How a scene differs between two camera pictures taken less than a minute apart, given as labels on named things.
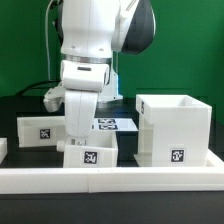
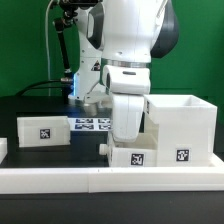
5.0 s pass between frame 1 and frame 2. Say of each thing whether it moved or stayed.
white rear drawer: stayed
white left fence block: stayed
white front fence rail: stayed
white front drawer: moved
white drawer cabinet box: stayed
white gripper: moved
